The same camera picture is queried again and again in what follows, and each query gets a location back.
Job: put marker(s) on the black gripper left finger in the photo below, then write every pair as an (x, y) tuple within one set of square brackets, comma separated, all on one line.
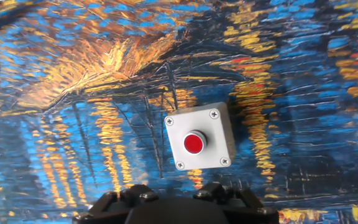
[(113, 203)]

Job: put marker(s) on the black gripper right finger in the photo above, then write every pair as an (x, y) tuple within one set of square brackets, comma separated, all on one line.
[(238, 202)]

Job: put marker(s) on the grey square button box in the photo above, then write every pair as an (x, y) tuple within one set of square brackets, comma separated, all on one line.
[(210, 149)]

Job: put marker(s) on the red round push button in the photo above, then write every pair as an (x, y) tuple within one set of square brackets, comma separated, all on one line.
[(194, 143)]

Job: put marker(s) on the blue yellow painting print cloth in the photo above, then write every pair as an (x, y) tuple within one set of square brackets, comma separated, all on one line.
[(73, 93)]

